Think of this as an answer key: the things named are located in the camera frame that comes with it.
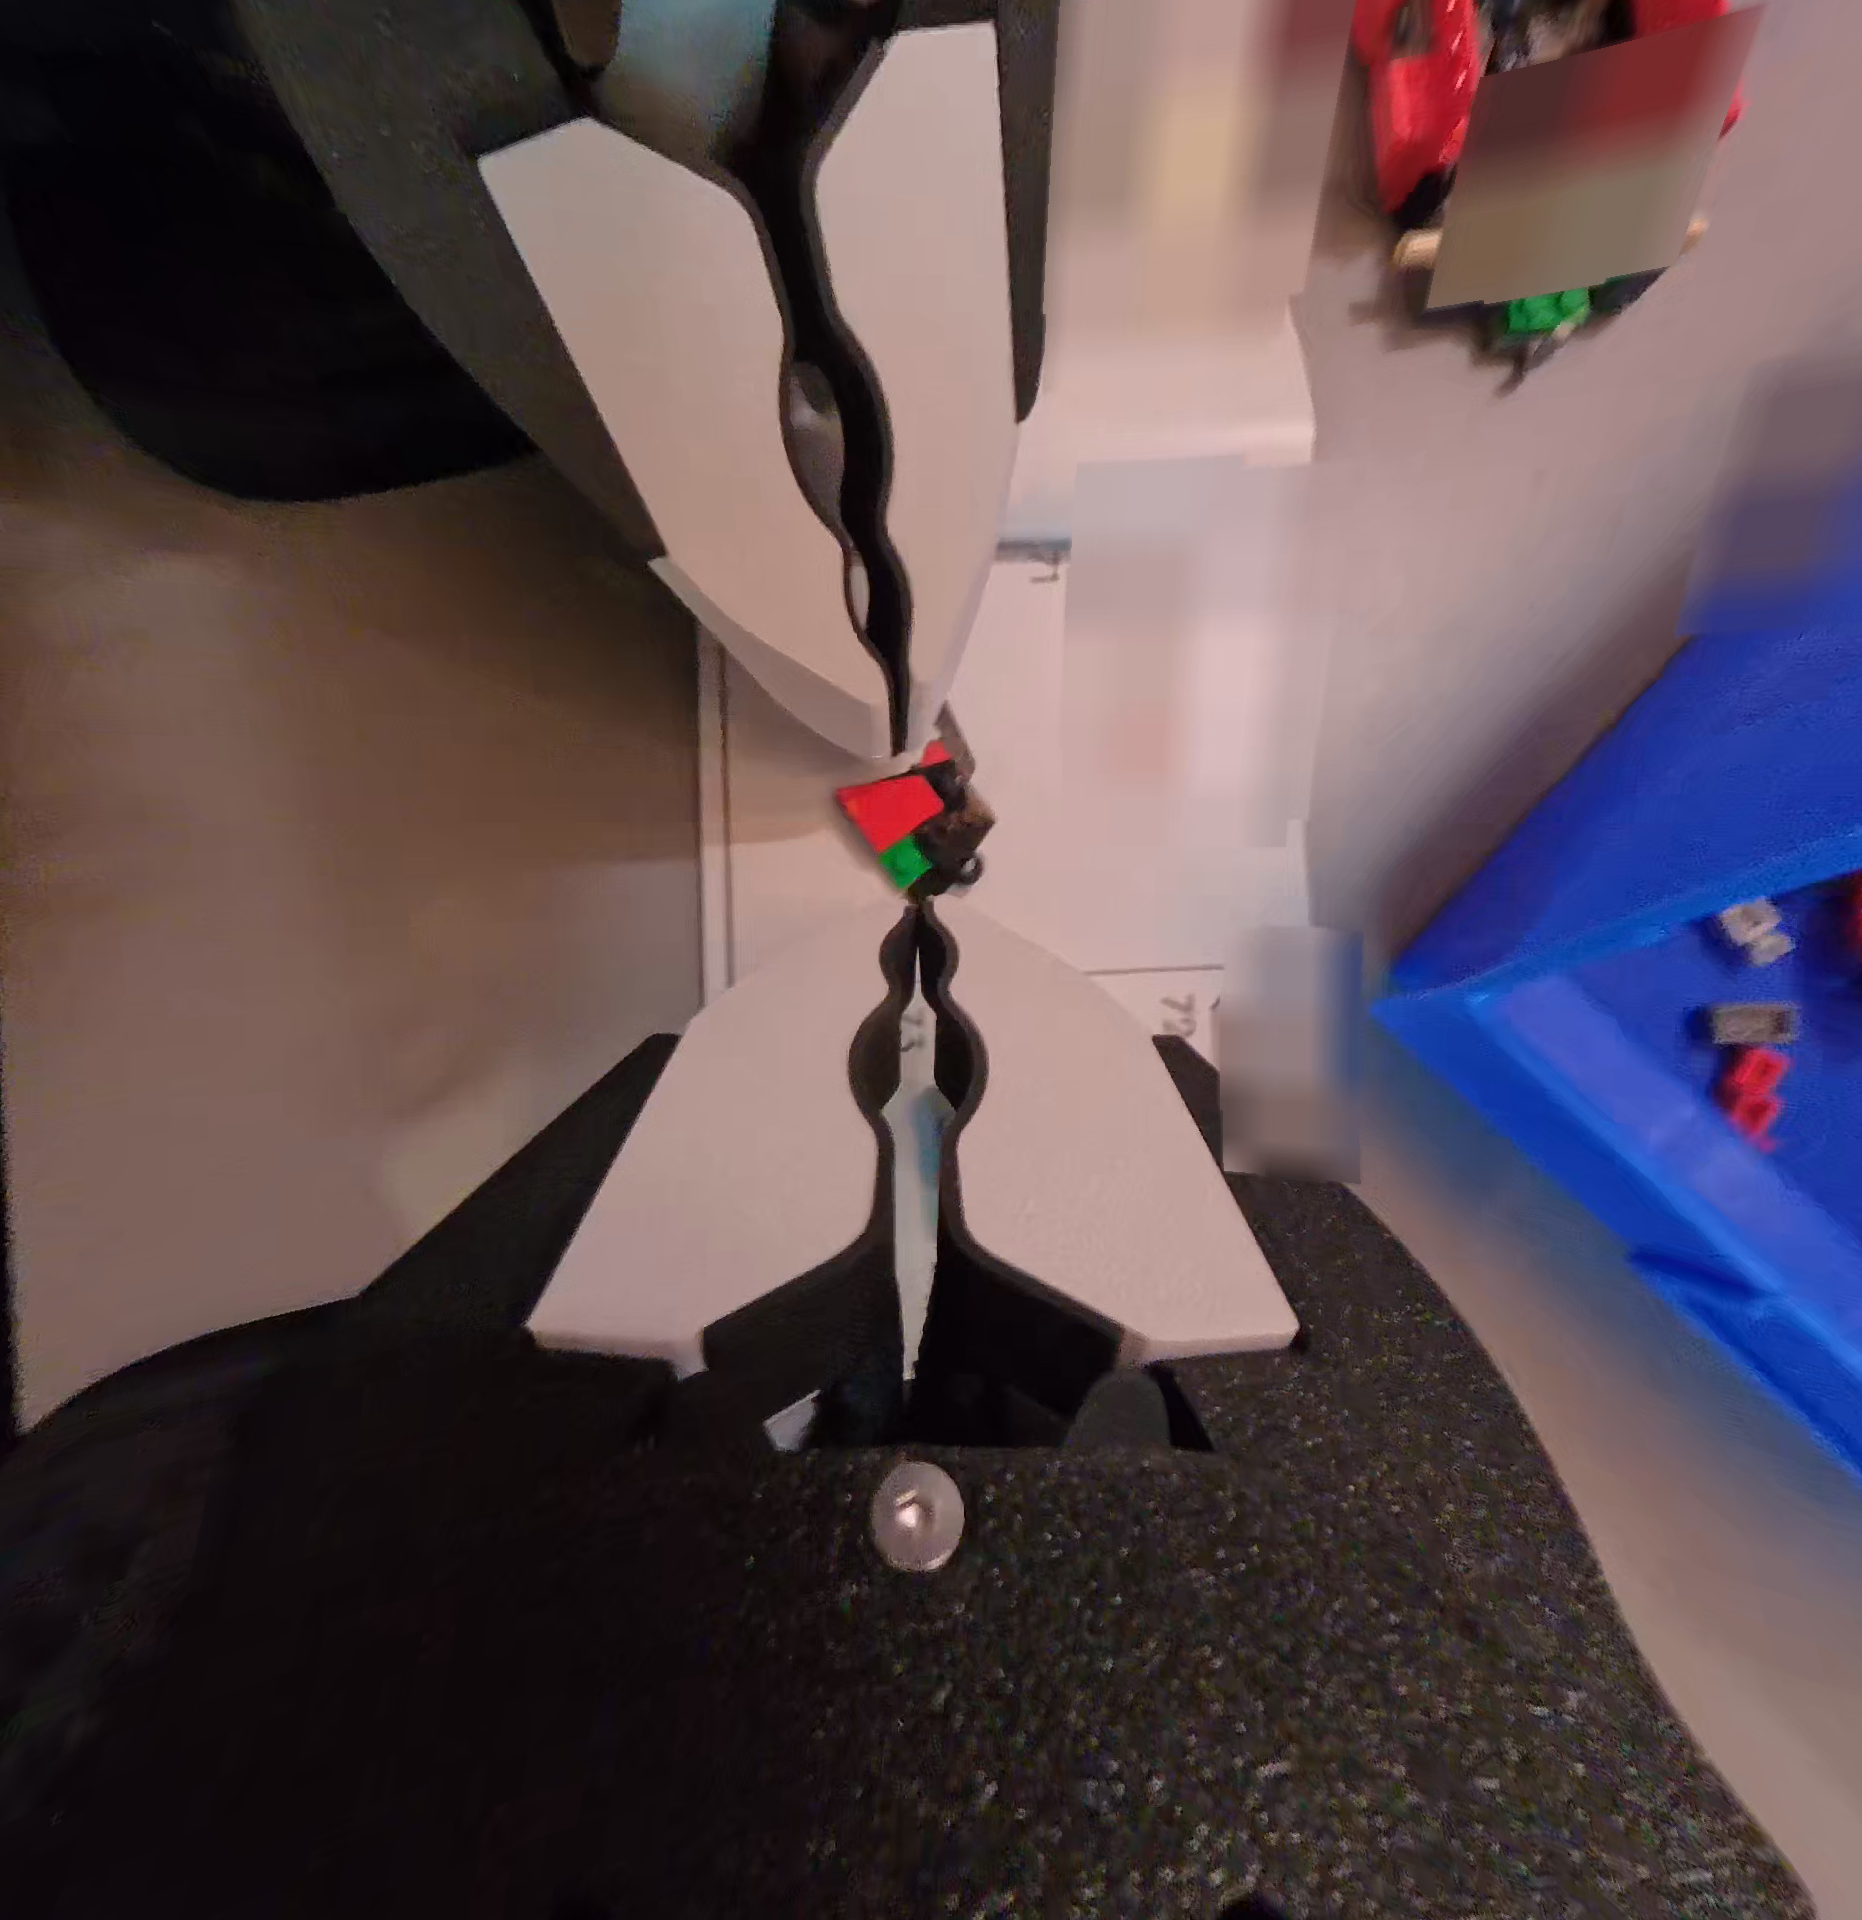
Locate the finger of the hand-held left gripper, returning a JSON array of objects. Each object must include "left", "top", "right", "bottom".
[
  {"left": 777, "top": 28, "right": 1028, "bottom": 750},
  {"left": 478, "top": 114, "right": 901, "bottom": 759}
]

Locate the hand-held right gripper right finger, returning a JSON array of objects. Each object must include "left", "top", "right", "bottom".
[{"left": 911, "top": 906, "right": 1303, "bottom": 1372}]

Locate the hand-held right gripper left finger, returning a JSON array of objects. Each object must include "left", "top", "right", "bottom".
[{"left": 525, "top": 902, "right": 932, "bottom": 1372}]

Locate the red and green brick assembly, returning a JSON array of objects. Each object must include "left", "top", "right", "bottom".
[{"left": 838, "top": 737, "right": 1001, "bottom": 890}]

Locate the white instruction booklet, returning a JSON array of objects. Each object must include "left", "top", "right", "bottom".
[{"left": 698, "top": 411, "right": 1326, "bottom": 1373}]

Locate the red toy brick car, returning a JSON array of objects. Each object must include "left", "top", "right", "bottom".
[{"left": 1346, "top": 0, "right": 1749, "bottom": 369}]

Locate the blue plastic tray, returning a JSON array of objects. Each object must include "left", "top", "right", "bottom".
[{"left": 1376, "top": 632, "right": 1862, "bottom": 1501}]

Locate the small red brick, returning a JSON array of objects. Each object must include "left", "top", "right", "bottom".
[{"left": 1719, "top": 1047, "right": 1797, "bottom": 1152}]

